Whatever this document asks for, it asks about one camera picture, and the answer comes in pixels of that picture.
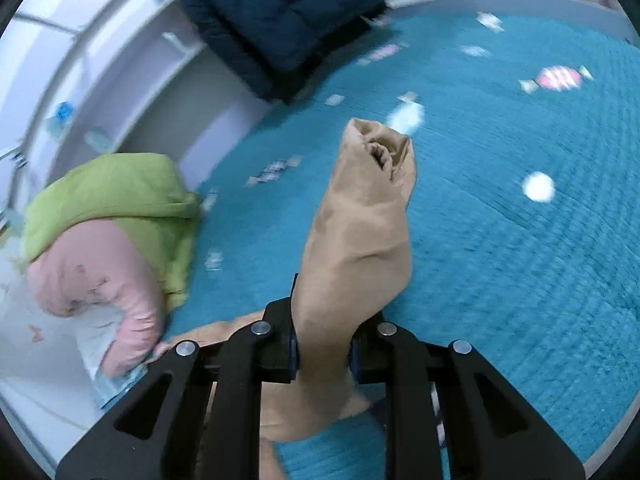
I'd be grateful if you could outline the light blue cloth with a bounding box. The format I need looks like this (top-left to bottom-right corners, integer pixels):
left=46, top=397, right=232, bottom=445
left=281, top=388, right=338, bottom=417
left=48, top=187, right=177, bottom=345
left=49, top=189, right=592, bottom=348
left=92, top=355, right=151, bottom=411

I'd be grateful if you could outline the tan garment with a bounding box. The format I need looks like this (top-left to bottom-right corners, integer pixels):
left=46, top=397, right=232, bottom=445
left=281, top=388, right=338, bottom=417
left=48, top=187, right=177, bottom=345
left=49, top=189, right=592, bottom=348
left=165, top=118, right=418, bottom=480

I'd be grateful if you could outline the green jacket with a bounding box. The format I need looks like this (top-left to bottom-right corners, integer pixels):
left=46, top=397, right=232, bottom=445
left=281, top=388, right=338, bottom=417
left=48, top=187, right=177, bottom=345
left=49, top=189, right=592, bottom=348
left=22, top=152, right=204, bottom=313

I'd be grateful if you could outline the navy puffer jacket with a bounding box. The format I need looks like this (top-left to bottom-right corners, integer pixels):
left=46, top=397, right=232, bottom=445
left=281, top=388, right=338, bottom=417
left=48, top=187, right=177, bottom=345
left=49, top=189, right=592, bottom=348
left=172, top=0, right=394, bottom=106

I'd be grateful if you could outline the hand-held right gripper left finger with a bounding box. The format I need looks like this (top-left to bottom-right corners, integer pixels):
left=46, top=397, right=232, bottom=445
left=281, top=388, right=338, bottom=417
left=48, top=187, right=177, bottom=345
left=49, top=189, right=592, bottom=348
left=55, top=274, right=300, bottom=480

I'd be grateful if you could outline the white floral sheet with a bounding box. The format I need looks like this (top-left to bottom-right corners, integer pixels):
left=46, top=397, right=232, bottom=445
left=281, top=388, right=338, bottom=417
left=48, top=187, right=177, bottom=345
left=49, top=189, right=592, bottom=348
left=0, top=237, right=103, bottom=413

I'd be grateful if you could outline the white shelf unit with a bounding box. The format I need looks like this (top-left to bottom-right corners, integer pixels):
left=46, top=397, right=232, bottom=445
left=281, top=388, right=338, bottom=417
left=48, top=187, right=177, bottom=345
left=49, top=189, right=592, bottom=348
left=0, top=0, right=211, bottom=211

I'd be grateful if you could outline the white cloth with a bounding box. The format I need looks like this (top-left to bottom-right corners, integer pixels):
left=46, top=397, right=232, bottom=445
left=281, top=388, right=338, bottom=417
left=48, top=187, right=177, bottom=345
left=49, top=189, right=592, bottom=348
left=77, top=304, right=128, bottom=386

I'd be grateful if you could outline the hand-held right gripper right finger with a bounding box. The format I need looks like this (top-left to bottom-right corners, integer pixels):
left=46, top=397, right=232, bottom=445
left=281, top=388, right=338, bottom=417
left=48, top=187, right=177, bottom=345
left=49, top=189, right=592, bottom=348
left=349, top=311, right=586, bottom=480

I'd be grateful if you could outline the teal candy print blanket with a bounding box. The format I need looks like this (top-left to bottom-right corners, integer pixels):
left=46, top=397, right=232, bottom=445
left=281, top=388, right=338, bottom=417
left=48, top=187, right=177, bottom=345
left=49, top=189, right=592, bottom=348
left=165, top=0, right=640, bottom=480

